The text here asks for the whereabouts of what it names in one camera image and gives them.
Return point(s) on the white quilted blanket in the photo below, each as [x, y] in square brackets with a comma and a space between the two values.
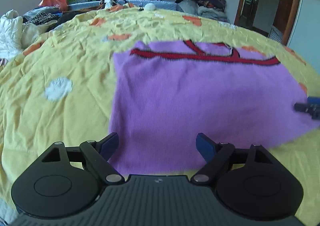
[16, 36]

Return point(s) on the wooden door frame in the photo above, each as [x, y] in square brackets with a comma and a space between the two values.
[270, 18]

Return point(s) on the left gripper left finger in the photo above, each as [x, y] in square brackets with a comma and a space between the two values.
[97, 154]

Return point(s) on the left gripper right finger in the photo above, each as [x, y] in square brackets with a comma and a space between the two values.
[217, 158]

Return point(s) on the purple sweater red trim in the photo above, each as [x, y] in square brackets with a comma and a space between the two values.
[169, 92]

